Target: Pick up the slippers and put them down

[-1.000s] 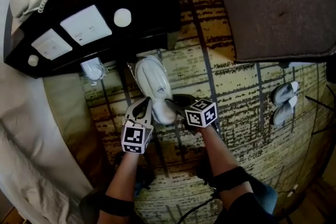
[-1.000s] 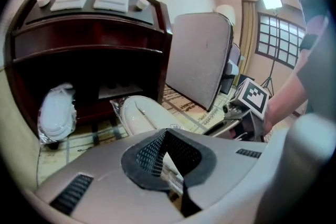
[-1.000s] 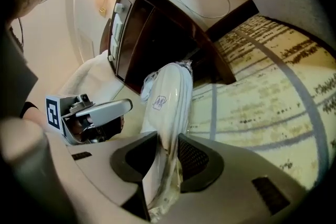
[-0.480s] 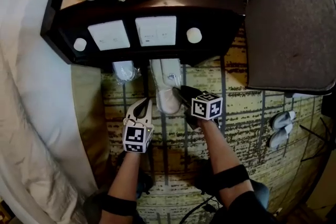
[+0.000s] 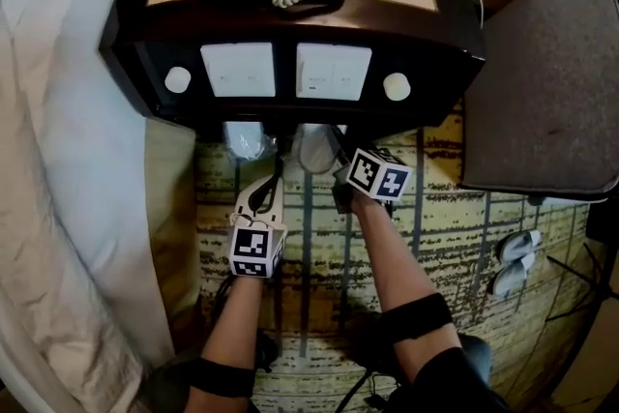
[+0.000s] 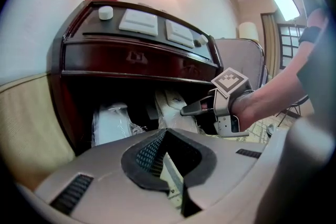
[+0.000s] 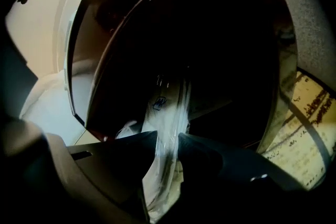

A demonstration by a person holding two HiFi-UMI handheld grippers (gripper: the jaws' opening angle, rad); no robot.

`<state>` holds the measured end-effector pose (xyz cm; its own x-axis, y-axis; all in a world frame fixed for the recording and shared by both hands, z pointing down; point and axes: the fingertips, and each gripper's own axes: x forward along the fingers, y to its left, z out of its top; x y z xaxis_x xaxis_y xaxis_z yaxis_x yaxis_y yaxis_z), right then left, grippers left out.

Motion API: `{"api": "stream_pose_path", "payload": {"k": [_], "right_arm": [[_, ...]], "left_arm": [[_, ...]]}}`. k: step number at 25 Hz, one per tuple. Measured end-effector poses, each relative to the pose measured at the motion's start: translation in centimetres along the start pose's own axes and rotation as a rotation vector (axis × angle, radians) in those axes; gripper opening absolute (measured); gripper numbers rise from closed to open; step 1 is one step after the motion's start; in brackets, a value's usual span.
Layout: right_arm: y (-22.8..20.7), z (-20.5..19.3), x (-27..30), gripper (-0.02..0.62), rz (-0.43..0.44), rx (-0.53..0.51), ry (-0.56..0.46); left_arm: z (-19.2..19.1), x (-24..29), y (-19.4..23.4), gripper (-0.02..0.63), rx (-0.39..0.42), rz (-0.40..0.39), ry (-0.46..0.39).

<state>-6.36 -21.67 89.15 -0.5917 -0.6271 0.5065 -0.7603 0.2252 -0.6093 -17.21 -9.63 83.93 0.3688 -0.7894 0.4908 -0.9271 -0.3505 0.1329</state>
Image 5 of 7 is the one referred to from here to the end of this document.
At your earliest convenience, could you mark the black waste bin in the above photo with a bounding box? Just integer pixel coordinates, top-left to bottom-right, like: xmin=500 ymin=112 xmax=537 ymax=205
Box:
xmin=584 ymin=195 xmax=619 ymax=241

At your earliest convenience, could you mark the white square switch panel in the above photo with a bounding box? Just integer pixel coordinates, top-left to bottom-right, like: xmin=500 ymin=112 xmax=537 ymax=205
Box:
xmin=199 ymin=42 xmax=277 ymax=99
xmin=294 ymin=42 xmax=373 ymax=102

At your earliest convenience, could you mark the dark wooden nightstand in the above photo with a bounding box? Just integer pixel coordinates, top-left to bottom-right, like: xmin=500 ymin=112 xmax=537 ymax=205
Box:
xmin=98 ymin=0 xmax=486 ymax=139

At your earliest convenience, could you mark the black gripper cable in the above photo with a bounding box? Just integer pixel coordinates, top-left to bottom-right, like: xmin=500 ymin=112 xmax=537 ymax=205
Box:
xmin=212 ymin=275 xmax=238 ymax=320
xmin=336 ymin=369 xmax=376 ymax=413

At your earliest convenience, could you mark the person's right forearm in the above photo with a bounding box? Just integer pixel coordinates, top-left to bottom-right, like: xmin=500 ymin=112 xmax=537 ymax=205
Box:
xmin=350 ymin=197 xmax=463 ymax=386

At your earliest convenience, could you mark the black tripod light stand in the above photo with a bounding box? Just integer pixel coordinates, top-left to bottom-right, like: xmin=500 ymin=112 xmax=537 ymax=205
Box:
xmin=545 ymin=242 xmax=619 ymax=323

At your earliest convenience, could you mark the white round knob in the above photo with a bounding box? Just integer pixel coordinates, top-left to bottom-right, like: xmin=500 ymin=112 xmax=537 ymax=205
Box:
xmin=163 ymin=66 xmax=193 ymax=94
xmin=382 ymin=72 xmax=412 ymax=102

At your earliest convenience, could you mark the black forearm band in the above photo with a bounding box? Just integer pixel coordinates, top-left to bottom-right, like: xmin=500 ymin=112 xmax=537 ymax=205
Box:
xmin=381 ymin=292 xmax=455 ymax=344
xmin=191 ymin=356 xmax=256 ymax=398

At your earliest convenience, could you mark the white bed duvet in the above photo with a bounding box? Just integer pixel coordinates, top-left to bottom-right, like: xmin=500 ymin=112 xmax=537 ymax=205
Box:
xmin=0 ymin=0 xmax=178 ymax=413

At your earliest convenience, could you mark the armchair with blue seat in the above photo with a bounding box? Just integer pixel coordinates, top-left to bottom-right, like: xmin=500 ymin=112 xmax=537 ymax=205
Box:
xmin=457 ymin=0 xmax=619 ymax=204

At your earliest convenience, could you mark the beige bed base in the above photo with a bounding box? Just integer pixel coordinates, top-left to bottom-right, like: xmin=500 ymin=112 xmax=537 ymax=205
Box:
xmin=144 ymin=118 xmax=202 ymax=354

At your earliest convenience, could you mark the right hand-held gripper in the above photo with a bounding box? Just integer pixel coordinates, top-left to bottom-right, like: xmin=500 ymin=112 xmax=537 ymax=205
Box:
xmin=328 ymin=130 xmax=416 ymax=215

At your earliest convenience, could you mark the person's black top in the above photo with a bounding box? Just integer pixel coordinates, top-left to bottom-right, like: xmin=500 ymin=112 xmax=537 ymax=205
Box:
xmin=413 ymin=346 xmax=509 ymax=413

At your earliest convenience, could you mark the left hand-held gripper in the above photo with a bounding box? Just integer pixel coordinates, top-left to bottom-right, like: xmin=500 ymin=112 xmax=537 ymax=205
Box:
xmin=228 ymin=171 xmax=290 ymax=280

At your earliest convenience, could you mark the person's left forearm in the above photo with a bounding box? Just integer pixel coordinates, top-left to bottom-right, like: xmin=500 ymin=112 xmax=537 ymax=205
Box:
xmin=183 ymin=276 xmax=265 ymax=413

